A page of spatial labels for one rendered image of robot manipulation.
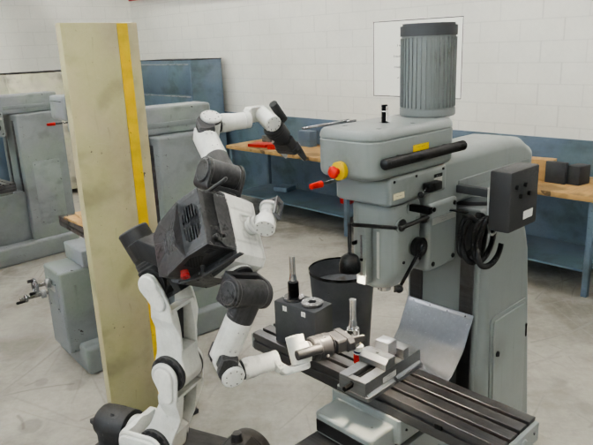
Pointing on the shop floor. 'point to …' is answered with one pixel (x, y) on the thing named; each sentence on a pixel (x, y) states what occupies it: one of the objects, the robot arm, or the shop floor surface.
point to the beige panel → (112, 193)
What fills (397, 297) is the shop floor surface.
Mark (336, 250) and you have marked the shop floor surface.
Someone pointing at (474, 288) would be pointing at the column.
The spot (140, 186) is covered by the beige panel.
